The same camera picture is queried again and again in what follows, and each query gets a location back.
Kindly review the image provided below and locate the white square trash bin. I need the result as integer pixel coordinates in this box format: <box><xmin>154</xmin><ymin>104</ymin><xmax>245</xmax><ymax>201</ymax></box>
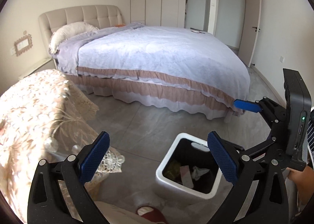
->
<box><xmin>154</xmin><ymin>133</ymin><xmax>222</xmax><ymax>204</ymax></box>

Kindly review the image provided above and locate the person right hand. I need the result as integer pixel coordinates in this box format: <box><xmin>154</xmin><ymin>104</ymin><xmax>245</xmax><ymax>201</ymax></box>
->
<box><xmin>287</xmin><ymin>166</ymin><xmax>314</xmax><ymax>204</ymax></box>

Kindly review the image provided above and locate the beige room door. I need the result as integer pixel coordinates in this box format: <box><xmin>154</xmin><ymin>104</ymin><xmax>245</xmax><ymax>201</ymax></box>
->
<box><xmin>238</xmin><ymin>0</ymin><xmax>262</xmax><ymax>67</ymax></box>

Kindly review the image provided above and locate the lavender bedspread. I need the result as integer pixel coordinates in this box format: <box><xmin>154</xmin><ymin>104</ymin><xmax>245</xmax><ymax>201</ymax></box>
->
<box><xmin>49</xmin><ymin>23</ymin><xmax>250</xmax><ymax>119</ymax></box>

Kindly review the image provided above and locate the red slipper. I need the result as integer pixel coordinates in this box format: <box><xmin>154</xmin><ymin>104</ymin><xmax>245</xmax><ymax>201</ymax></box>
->
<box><xmin>136</xmin><ymin>206</ymin><xmax>168</xmax><ymax>224</ymax></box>

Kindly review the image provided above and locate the beige tufted headboard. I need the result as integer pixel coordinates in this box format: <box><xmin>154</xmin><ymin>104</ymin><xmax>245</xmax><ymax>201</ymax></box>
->
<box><xmin>38</xmin><ymin>5</ymin><xmax>123</xmax><ymax>50</ymax></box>

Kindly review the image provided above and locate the white ruffled pillow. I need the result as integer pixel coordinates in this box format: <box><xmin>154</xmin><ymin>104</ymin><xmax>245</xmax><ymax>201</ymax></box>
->
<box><xmin>48</xmin><ymin>21</ymin><xmax>98</xmax><ymax>54</ymax></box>

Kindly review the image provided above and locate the framed wall switch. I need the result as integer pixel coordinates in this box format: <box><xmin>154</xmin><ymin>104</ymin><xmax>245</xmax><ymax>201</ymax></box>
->
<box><xmin>14</xmin><ymin>30</ymin><xmax>32</xmax><ymax>57</ymax></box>

